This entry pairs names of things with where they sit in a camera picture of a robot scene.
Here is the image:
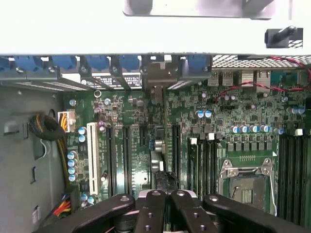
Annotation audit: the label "red black twisted wire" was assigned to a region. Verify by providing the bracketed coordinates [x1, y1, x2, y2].
[213, 56, 311, 102]

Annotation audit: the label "cpu socket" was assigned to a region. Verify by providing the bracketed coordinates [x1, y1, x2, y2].
[218, 157, 277, 214]

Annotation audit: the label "metal socket cover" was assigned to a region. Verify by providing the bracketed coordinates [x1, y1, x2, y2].
[228, 179, 268, 212]

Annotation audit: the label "blue slot clip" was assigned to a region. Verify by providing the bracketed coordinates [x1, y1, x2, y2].
[13, 55, 38, 72]
[51, 55, 78, 71]
[84, 55, 110, 72]
[0, 56, 12, 72]
[118, 55, 139, 71]
[186, 55, 211, 81]

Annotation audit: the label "short black expansion slot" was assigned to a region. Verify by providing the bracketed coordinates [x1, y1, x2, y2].
[138, 125, 148, 148]

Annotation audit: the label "metal locking lever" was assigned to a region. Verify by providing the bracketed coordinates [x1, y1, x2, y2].
[269, 174, 278, 217]

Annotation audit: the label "green motherboard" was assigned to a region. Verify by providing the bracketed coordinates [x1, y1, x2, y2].
[63, 72, 311, 233]

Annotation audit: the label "yellow black wire bundle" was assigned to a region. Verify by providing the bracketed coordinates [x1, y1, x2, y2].
[29, 114, 73, 192]

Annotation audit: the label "white power connector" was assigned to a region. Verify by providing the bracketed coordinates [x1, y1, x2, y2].
[57, 110, 76, 133]

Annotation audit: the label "black open pc case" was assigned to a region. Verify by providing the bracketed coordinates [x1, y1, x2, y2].
[0, 20, 311, 233]

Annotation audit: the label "long black expansion slot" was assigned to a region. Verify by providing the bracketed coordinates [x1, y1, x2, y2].
[122, 126, 133, 195]
[172, 123, 182, 191]
[106, 122, 115, 195]

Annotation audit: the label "red orange yellow wires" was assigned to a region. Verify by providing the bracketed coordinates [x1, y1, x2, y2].
[52, 193, 73, 218]

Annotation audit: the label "white expansion slot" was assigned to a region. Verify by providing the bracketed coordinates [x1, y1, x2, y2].
[86, 122, 102, 195]

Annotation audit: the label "black case latch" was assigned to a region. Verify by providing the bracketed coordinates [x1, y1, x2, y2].
[264, 25, 304, 49]

